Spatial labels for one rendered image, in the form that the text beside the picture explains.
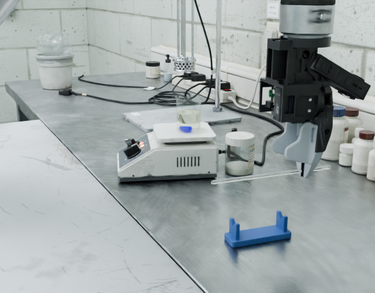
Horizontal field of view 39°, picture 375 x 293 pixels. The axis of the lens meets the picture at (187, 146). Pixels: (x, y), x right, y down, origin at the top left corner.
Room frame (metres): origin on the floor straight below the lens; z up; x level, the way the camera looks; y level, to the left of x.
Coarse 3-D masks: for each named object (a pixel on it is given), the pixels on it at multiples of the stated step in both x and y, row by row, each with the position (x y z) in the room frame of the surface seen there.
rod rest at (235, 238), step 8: (280, 216) 0.76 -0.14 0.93; (232, 224) 0.74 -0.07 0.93; (280, 224) 0.76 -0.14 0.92; (232, 232) 0.74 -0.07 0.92; (240, 232) 0.75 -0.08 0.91; (248, 232) 0.75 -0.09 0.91; (256, 232) 0.75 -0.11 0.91; (264, 232) 0.75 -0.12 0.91; (272, 232) 0.75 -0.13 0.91; (280, 232) 0.75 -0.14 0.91; (288, 232) 0.75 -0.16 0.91; (232, 240) 0.72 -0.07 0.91; (240, 240) 0.72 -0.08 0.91; (248, 240) 0.73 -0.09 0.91; (256, 240) 0.73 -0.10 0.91; (264, 240) 0.73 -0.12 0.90; (272, 240) 0.74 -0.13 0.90
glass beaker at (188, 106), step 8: (176, 96) 1.07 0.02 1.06; (184, 96) 1.09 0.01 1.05; (192, 96) 1.09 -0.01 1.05; (200, 96) 1.05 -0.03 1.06; (176, 104) 1.06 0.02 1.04; (184, 104) 1.04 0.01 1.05; (192, 104) 1.04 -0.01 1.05; (200, 104) 1.05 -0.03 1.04; (176, 112) 1.06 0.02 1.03; (184, 112) 1.04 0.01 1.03; (192, 112) 1.04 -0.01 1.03; (200, 112) 1.05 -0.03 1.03; (176, 120) 1.06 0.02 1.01; (184, 120) 1.04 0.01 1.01; (192, 120) 1.04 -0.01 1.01; (200, 120) 1.05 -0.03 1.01; (184, 128) 1.04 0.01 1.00; (192, 128) 1.04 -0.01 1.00; (200, 128) 1.05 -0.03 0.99
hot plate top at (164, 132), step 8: (160, 128) 1.07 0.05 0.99; (168, 128) 1.07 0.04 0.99; (176, 128) 1.07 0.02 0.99; (208, 128) 1.07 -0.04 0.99; (160, 136) 1.02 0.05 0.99; (168, 136) 1.02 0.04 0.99; (176, 136) 1.02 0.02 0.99; (184, 136) 1.02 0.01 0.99; (192, 136) 1.02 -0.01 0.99; (200, 136) 1.02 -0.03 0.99; (208, 136) 1.02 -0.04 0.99
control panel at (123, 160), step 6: (144, 138) 1.09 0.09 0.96; (138, 144) 1.07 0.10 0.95; (144, 144) 1.05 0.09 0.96; (120, 150) 1.10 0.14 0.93; (144, 150) 1.02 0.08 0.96; (120, 156) 1.06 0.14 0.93; (126, 156) 1.04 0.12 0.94; (138, 156) 1.00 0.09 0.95; (120, 162) 1.02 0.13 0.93; (126, 162) 1.00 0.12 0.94
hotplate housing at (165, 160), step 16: (160, 144) 1.02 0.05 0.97; (176, 144) 1.02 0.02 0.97; (192, 144) 1.02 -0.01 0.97; (208, 144) 1.02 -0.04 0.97; (144, 160) 0.99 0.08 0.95; (160, 160) 1.00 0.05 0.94; (176, 160) 1.00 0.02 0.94; (192, 160) 1.00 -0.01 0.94; (208, 160) 1.01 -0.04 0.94; (128, 176) 0.99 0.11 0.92; (144, 176) 0.99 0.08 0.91; (160, 176) 1.00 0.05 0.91; (176, 176) 1.00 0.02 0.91; (192, 176) 1.01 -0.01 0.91; (208, 176) 1.01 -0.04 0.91
